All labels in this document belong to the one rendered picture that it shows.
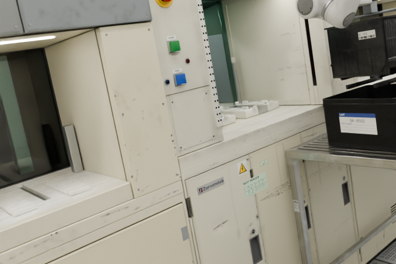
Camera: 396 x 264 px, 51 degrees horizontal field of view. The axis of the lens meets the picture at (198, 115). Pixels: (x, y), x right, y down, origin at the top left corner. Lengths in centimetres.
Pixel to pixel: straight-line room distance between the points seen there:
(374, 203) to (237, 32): 105
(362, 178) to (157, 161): 113
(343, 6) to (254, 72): 83
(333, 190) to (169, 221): 85
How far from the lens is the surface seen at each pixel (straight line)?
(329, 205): 187
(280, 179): 159
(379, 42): 142
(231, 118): 167
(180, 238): 131
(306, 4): 130
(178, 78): 125
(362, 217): 210
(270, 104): 183
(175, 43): 125
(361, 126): 146
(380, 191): 223
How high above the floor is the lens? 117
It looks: 8 degrees down
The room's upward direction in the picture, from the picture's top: 10 degrees counter-clockwise
